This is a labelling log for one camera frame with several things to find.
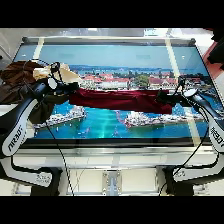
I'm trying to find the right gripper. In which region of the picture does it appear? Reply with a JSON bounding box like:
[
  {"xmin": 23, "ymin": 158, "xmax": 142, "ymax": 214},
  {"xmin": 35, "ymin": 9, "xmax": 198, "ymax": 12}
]
[{"xmin": 155, "ymin": 89, "xmax": 178, "ymax": 107}]

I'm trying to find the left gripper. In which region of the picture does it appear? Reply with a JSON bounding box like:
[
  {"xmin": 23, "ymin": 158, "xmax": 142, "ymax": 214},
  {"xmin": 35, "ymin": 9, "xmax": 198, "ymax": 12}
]
[{"xmin": 57, "ymin": 81, "xmax": 81, "ymax": 98}]

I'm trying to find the red T-shirt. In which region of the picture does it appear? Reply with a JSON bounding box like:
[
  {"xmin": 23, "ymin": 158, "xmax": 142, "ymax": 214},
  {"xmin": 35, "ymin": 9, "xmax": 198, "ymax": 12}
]
[{"xmin": 68, "ymin": 87, "xmax": 175, "ymax": 116}]

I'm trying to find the cream garment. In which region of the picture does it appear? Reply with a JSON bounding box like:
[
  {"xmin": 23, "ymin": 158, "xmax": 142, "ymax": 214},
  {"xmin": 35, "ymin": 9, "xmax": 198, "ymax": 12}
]
[{"xmin": 32, "ymin": 64, "xmax": 84, "ymax": 86}]

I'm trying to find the brown garment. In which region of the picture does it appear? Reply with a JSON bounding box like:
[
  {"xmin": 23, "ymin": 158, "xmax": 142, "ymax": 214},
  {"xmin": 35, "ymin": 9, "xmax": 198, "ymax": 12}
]
[{"xmin": 0, "ymin": 60, "xmax": 45, "ymax": 105}]

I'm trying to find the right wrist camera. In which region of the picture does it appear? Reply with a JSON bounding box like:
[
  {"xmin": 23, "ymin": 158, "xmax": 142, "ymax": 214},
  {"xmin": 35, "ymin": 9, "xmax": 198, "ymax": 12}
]
[{"xmin": 177, "ymin": 75, "xmax": 188, "ymax": 95}]

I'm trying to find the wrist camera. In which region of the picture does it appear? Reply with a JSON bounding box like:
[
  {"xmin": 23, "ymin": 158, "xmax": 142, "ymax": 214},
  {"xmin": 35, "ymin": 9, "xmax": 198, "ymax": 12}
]
[
  {"xmin": 177, "ymin": 75, "xmax": 188, "ymax": 95},
  {"xmin": 49, "ymin": 61, "xmax": 64, "ymax": 84}
]

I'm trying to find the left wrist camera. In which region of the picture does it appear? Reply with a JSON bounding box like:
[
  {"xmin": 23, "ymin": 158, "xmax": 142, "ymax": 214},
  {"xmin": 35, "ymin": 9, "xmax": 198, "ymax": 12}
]
[{"xmin": 49, "ymin": 61, "xmax": 64, "ymax": 84}]

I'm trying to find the black cable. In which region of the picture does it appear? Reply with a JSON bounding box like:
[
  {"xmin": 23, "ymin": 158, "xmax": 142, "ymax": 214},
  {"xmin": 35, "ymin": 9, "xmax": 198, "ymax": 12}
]
[
  {"xmin": 157, "ymin": 124, "xmax": 211, "ymax": 197},
  {"xmin": 42, "ymin": 119, "xmax": 75, "ymax": 197}
]

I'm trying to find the silver frame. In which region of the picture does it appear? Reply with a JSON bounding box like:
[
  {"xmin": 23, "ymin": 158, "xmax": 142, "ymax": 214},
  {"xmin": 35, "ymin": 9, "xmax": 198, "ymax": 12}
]
[{"xmin": 11, "ymin": 34, "xmax": 224, "ymax": 197}]

